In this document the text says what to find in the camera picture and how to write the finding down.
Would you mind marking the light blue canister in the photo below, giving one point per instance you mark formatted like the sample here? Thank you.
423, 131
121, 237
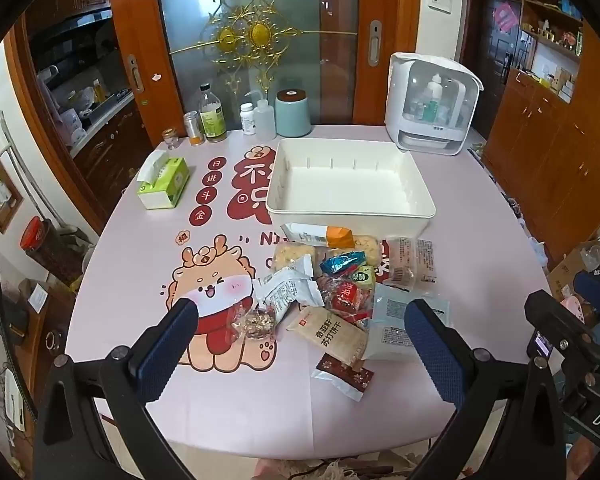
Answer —
293, 115

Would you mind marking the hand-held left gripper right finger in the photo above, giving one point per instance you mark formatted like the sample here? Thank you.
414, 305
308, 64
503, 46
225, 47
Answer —
432, 355

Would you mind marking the small metal can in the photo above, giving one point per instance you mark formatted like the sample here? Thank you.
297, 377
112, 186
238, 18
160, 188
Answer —
195, 130

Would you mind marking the blue candy packet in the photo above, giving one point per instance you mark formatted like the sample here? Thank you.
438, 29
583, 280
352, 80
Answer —
340, 261

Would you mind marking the red snack packet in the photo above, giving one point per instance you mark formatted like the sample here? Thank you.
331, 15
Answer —
345, 295

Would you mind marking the brown floral packet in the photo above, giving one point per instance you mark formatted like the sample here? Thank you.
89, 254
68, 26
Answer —
342, 375

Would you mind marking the dark entrance door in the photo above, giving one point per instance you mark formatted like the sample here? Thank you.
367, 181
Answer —
490, 60

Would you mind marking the beige cracker packet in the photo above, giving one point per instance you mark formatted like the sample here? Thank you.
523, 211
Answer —
330, 335

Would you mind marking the white grey packet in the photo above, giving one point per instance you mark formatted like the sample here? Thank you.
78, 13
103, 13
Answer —
287, 290

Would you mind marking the pink printed tablecloth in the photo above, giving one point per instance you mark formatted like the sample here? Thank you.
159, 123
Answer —
130, 260

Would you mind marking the wooden picture frame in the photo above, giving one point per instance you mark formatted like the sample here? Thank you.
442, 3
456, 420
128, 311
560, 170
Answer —
2, 185

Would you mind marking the green tissue box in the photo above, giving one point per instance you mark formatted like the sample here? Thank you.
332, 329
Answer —
165, 182

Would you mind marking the small green packet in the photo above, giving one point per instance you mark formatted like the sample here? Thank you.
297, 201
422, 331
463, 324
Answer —
364, 276

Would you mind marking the white pill bottle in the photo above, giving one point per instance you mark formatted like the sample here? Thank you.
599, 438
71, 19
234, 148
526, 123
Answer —
248, 120

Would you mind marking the small glass jar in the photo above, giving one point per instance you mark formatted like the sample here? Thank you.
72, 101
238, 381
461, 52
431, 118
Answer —
170, 141

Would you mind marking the glass door with gold ornament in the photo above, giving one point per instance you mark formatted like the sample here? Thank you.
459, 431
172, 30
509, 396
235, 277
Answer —
260, 35

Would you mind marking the pale blue white packet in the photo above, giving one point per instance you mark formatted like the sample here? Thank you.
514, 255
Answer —
387, 330

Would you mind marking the red-lidded jar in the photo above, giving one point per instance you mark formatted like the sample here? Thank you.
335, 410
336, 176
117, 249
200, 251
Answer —
45, 247

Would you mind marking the kitchen counter cabinet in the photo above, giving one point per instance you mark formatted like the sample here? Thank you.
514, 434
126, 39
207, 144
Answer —
110, 145

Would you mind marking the white plastic storage bin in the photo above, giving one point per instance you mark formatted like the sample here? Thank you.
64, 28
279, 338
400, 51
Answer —
350, 185

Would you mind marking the cardboard box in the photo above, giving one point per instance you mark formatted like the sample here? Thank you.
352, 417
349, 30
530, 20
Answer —
570, 265

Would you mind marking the clear packet with pink snack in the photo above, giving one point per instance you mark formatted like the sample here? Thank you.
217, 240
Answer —
412, 265

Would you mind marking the clear nut packet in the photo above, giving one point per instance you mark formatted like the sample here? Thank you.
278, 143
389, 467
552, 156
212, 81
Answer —
252, 322

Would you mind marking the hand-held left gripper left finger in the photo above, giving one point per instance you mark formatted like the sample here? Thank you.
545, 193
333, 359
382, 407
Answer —
164, 352

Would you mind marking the pale rice cracker packet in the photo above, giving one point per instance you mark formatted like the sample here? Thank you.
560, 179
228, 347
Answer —
290, 255
367, 249

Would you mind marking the wooden cabinet with shelves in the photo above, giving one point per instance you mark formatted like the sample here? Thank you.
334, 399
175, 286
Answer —
545, 160

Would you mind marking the white wall switch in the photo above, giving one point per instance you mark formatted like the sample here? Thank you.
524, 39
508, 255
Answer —
440, 0

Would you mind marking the white cosmetic organizer box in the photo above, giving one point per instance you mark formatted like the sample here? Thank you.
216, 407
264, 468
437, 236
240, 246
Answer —
430, 105

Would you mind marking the white packet with orange end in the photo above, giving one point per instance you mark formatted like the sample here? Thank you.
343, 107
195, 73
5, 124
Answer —
310, 235

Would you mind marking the glass bottle with green label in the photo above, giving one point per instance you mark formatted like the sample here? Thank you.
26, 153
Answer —
212, 120

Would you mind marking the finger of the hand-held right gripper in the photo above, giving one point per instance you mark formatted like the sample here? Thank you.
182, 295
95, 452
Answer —
597, 292
555, 312

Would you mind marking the white squeeze bottle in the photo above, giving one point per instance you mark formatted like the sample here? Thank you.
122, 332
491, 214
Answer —
265, 120

